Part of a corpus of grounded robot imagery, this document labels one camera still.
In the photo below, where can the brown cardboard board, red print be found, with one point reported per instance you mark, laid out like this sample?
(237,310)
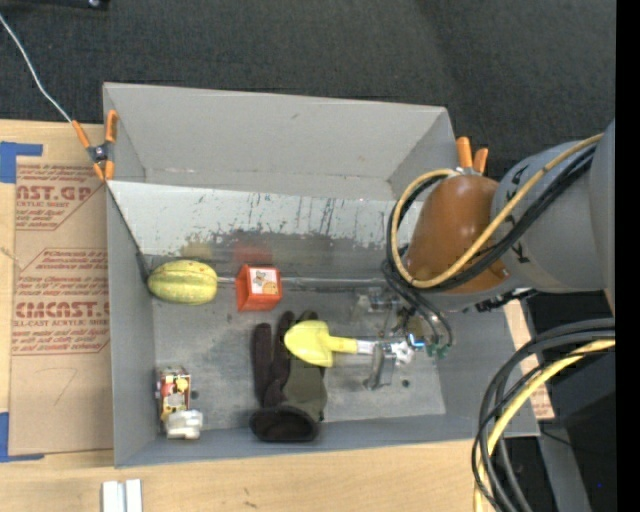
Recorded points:
(60,390)

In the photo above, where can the grey metal bin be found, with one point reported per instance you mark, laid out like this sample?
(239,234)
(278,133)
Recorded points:
(210,145)

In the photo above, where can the orange printed box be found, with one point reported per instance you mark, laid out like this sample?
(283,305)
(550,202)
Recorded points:
(257,287)

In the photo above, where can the colourful bottle with white cap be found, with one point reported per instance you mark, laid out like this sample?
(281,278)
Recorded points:
(175,395)

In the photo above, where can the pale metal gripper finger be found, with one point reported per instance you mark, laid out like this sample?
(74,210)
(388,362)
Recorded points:
(370,346)
(383,371)

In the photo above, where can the yellow toy shovel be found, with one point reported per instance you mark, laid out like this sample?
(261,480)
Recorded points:
(310,342)

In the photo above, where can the dark brown and olive glove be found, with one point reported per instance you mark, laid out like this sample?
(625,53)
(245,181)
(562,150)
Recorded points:
(280,395)

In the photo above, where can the yellow-green toy squash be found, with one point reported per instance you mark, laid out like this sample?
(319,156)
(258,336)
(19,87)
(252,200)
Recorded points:
(182,282)

